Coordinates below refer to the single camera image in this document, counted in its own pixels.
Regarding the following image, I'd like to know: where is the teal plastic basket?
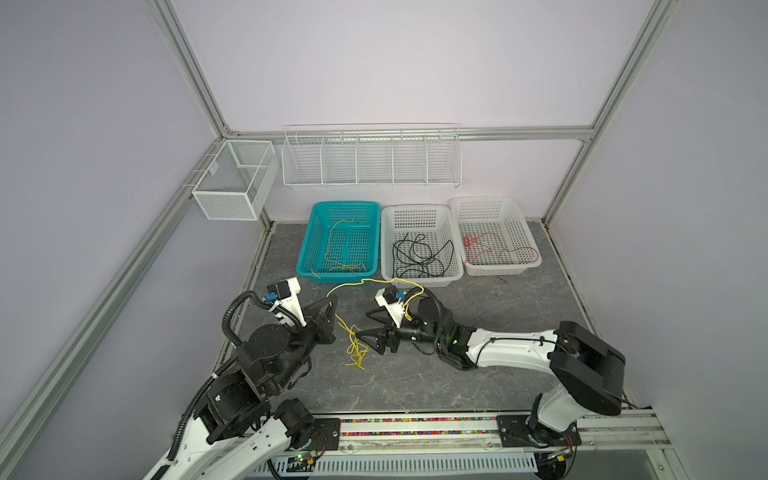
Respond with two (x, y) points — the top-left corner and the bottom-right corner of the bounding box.
(296, 201), (381, 285)

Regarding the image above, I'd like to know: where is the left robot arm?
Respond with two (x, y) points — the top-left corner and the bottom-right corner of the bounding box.
(147, 291), (340, 479)

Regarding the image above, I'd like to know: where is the white wire wall shelf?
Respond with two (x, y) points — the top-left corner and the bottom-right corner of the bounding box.
(282, 123), (463, 188)

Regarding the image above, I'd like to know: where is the yellow cable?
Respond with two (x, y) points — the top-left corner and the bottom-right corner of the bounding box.
(308, 219), (368, 280)

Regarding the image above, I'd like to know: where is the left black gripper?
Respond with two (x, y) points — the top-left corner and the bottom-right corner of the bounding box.
(269, 293), (338, 393)

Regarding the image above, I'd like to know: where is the aluminium cage frame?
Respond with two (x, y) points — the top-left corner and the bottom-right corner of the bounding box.
(1, 1), (679, 479)

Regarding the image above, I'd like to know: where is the front aluminium rail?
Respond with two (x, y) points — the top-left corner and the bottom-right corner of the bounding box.
(167, 410), (673, 460)

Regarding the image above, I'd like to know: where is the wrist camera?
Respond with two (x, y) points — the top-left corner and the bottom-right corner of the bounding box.
(374, 286), (407, 327)
(263, 277), (306, 332)

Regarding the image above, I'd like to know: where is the cable bundle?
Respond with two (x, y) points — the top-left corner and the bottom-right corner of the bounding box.
(325, 277), (426, 369)

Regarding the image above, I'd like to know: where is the white plastic basket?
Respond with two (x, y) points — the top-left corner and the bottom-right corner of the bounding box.
(380, 204), (464, 288)
(449, 196), (542, 277)

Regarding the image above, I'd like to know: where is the white slotted cable duct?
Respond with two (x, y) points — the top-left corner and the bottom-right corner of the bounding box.
(273, 452), (539, 479)

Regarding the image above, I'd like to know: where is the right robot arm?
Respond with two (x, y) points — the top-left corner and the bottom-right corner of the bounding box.
(356, 297), (626, 448)

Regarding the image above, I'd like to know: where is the right white plastic basket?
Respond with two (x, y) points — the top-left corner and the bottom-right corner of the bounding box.
(449, 196), (542, 277)

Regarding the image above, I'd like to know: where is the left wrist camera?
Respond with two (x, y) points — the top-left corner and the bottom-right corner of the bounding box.
(263, 277), (306, 332)

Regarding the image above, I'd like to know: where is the red cable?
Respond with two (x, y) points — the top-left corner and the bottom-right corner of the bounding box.
(462, 231), (539, 266)

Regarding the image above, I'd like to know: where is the middle white plastic basket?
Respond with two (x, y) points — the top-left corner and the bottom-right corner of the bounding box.
(380, 204), (464, 288)

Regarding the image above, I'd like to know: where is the black cable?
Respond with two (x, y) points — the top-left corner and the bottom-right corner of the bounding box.
(392, 231), (456, 280)

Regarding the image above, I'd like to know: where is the white mesh wall box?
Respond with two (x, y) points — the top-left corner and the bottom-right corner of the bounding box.
(192, 140), (279, 221)

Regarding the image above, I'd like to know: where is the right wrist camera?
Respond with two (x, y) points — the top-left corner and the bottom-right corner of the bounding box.
(374, 286), (407, 327)

